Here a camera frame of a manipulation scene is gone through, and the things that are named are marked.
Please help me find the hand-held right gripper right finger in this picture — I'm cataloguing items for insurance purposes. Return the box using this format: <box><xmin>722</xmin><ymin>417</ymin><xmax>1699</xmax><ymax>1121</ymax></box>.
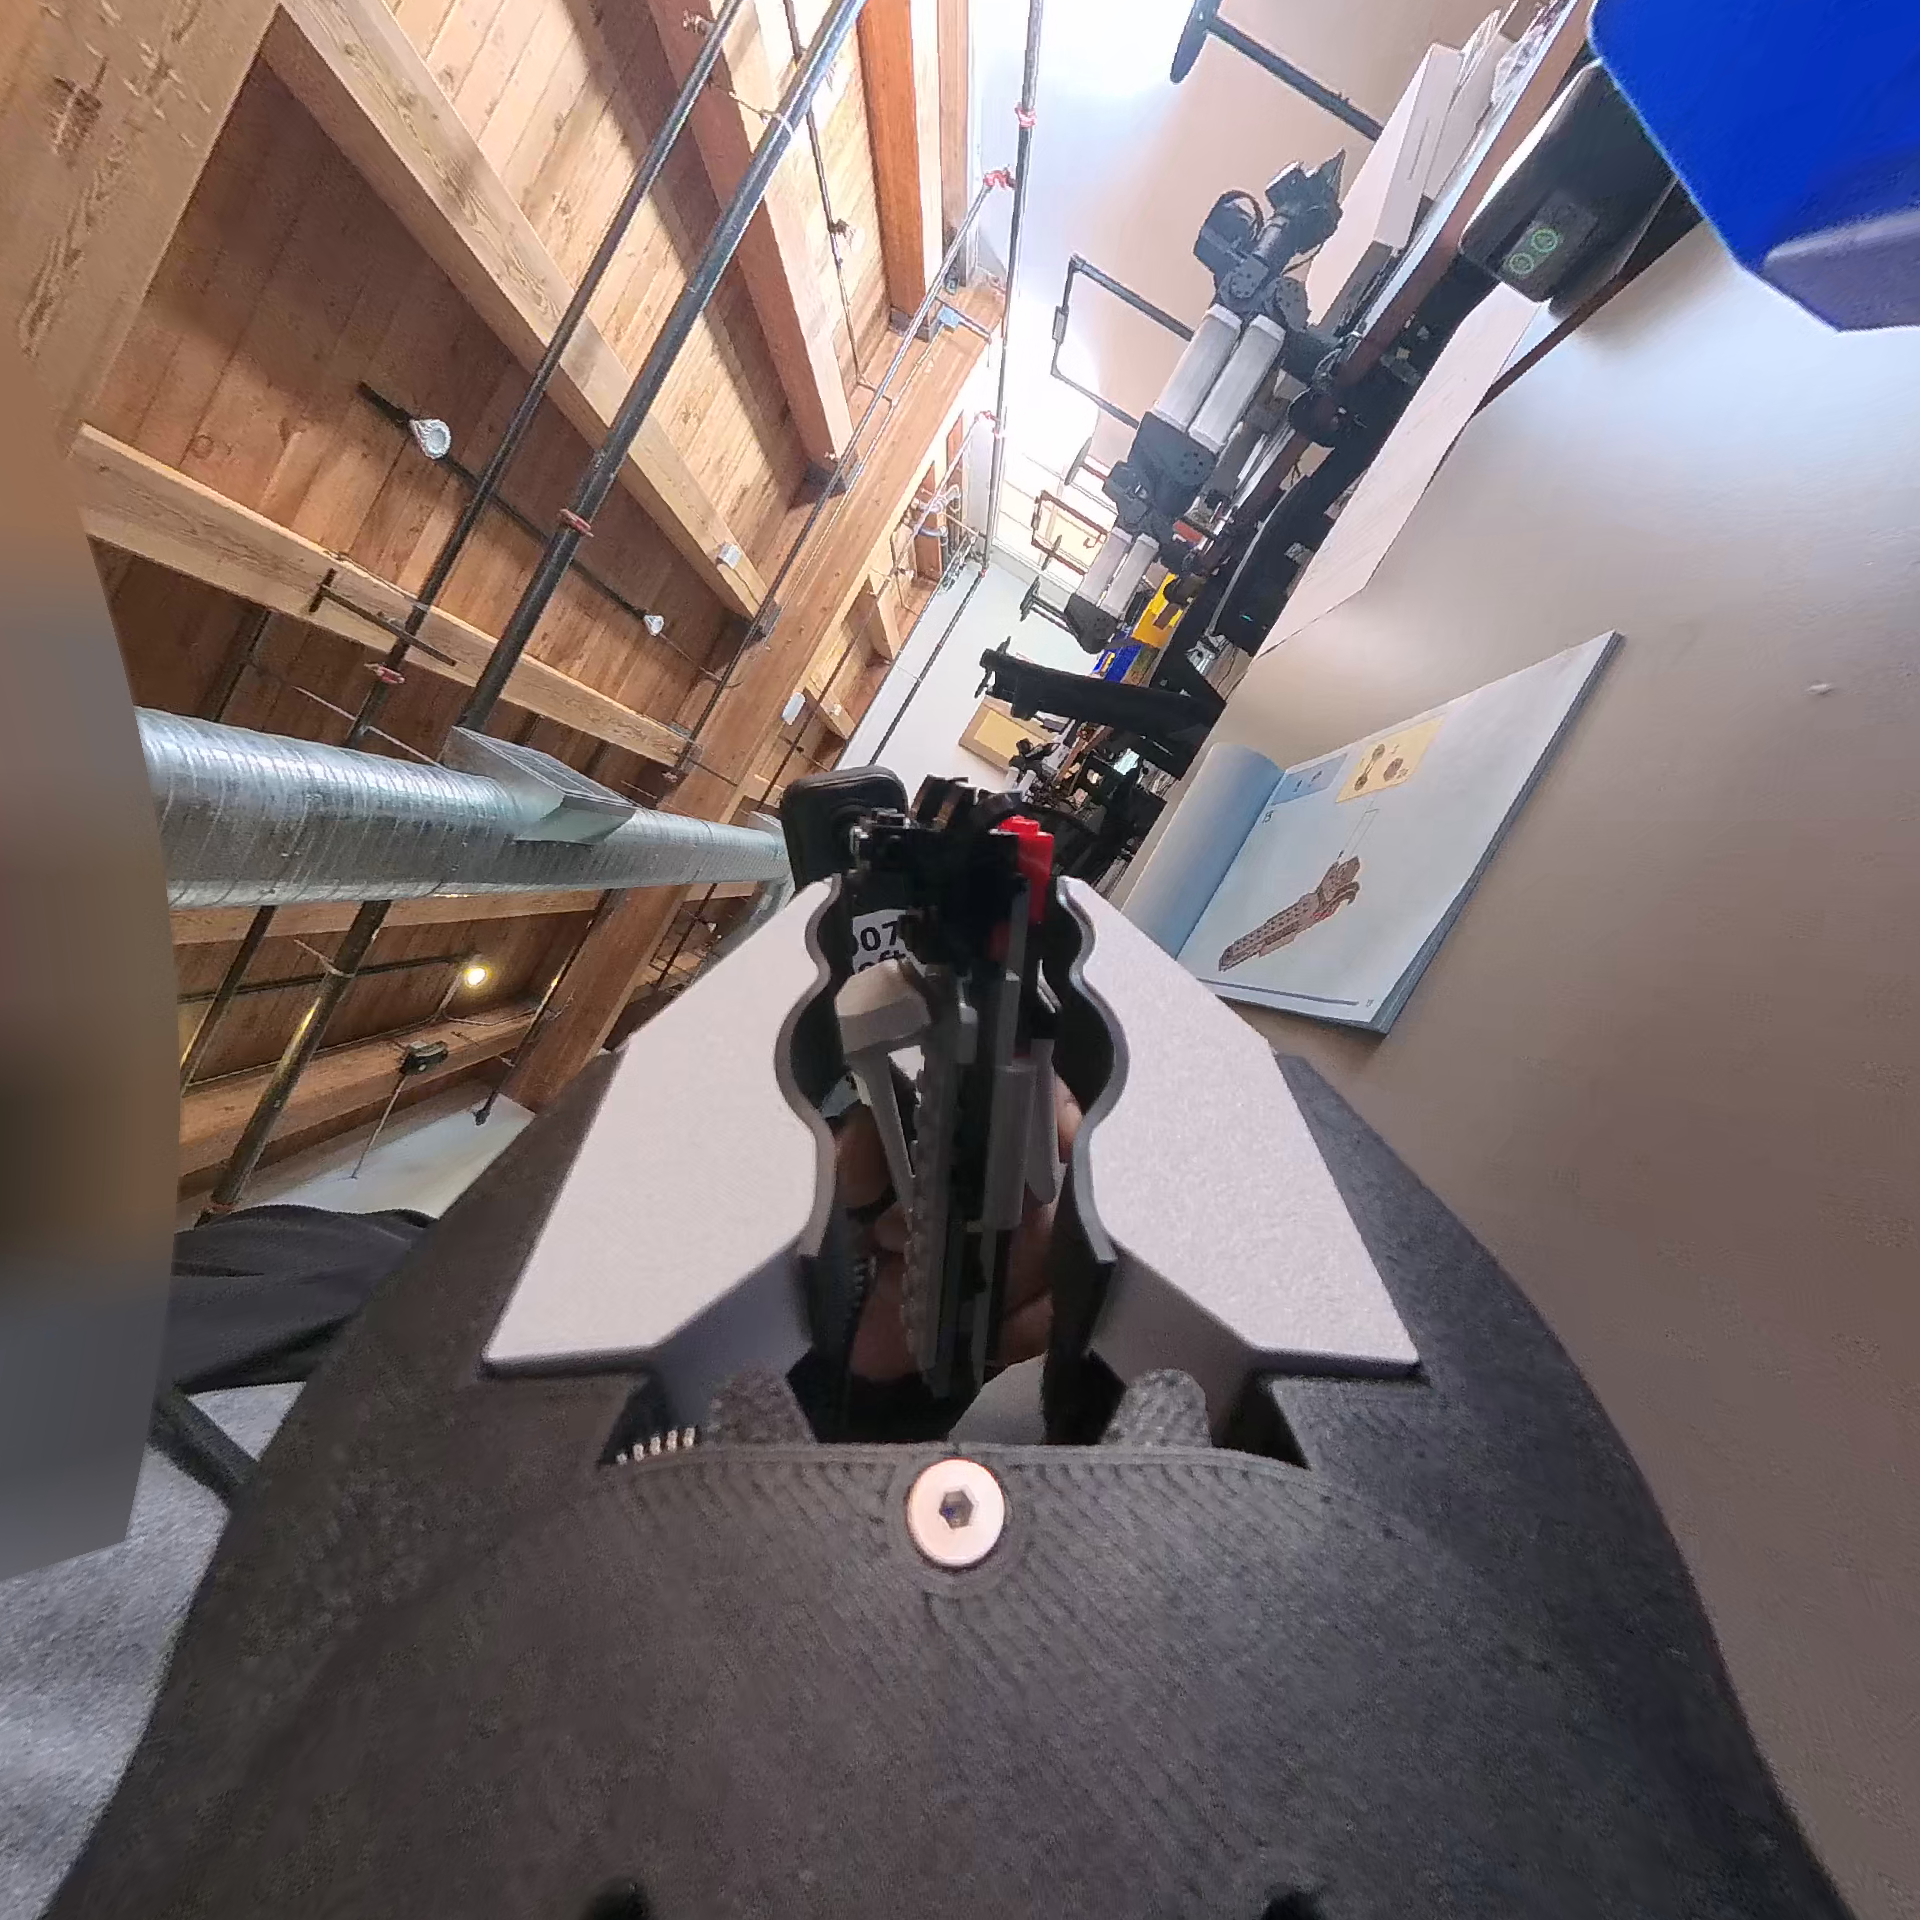
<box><xmin>1051</xmin><ymin>873</ymin><xmax>1422</xmax><ymax>1442</ymax></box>

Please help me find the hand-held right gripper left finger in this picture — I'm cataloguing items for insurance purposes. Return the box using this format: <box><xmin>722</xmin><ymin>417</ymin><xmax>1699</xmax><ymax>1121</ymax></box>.
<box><xmin>482</xmin><ymin>877</ymin><xmax>842</xmax><ymax>1404</ymax></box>

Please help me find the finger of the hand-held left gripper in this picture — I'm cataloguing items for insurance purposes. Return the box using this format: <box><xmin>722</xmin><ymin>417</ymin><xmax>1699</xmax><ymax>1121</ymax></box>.
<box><xmin>832</xmin><ymin>966</ymin><xmax>934</xmax><ymax>1200</ymax></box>

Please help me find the grey black toy brick model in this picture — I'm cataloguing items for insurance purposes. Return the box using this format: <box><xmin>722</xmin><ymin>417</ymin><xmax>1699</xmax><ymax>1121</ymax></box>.
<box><xmin>854</xmin><ymin>769</ymin><xmax>1080</xmax><ymax>1401</ymax></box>

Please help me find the grey desk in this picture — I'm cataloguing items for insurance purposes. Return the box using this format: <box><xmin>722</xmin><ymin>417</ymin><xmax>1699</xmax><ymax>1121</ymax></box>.
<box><xmin>1127</xmin><ymin>210</ymin><xmax>1920</xmax><ymax>1920</ymax></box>

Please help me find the black desk control panel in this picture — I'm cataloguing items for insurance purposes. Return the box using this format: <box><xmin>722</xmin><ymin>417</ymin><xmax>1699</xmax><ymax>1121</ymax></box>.
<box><xmin>1459</xmin><ymin>58</ymin><xmax>1679</xmax><ymax>313</ymax></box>

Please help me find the person's left hand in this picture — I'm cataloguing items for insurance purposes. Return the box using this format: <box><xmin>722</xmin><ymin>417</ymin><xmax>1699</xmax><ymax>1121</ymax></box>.
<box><xmin>832</xmin><ymin>1079</ymin><xmax>1085</xmax><ymax>1382</ymax></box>

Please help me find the black table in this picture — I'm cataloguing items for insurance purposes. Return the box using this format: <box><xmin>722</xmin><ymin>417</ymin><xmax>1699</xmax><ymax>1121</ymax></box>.
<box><xmin>977</xmin><ymin>643</ymin><xmax>1221</xmax><ymax>749</ymax></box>

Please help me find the open instruction booklet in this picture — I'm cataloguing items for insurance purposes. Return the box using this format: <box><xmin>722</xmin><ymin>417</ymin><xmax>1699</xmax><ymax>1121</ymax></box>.
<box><xmin>1115</xmin><ymin>631</ymin><xmax>1626</xmax><ymax>1039</ymax></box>

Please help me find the black metal ceiling pipe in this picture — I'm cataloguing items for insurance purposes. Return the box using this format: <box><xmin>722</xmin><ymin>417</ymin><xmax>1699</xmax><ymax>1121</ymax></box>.
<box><xmin>201</xmin><ymin>0</ymin><xmax>875</xmax><ymax>1222</ymax></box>

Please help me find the white paper sheet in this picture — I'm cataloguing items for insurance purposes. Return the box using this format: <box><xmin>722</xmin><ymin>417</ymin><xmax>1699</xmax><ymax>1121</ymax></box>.
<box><xmin>1256</xmin><ymin>282</ymin><xmax>1551</xmax><ymax>660</ymax></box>

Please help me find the blue plastic storage bin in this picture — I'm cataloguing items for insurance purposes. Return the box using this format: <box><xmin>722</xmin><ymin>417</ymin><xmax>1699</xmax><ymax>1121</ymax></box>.
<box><xmin>1590</xmin><ymin>0</ymin><xmax>1920</xmax><ymax>335</ymax></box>

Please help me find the silver ventilation duct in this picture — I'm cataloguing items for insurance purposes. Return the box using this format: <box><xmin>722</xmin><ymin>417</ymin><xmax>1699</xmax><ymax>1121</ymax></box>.
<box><xmin>134</xmin><ymin>704</ymin><xmax>797</xmax><ymax>918</ymax></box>

